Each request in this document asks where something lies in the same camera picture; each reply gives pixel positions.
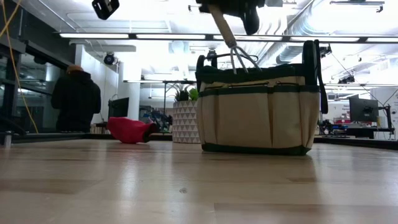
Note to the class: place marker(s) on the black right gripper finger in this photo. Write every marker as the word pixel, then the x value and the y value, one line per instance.
pixel 251 21

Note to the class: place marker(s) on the beige green gardening tool bag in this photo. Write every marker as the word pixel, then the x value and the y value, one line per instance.
pixel 258 118

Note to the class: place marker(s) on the black background robot arm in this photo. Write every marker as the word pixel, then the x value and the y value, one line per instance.
pixel 157 119

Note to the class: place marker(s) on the red garden glove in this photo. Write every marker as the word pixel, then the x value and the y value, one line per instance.
pixel 129 130

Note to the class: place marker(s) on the black ceiling spotlight cluster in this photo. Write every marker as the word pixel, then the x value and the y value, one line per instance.
pixel 326 50
pixel 346 79

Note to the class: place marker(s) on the green artificial succulent plants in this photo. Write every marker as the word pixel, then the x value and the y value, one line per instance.
pixel 185 93

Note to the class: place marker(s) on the white triangle-patterned plant pot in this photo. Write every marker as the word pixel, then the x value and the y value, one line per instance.
pixel 186 121

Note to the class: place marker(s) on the large black monitor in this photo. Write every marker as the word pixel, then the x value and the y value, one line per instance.
pixel 363 109

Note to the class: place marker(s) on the small black monitor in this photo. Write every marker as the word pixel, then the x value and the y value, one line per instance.
pixel 118 107

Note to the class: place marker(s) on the black background desk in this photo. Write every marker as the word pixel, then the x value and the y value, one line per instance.
pixel 363 131

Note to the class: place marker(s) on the person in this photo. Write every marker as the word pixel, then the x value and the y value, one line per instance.
pixel 76 99

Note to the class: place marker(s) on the round black ceiling camera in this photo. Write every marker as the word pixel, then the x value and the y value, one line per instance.
pixel 212 53
pixel 109 59

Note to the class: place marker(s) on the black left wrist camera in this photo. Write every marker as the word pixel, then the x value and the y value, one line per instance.
pixel 105 7

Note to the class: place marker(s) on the silver metal post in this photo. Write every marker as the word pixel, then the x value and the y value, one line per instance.
pixel 7 140

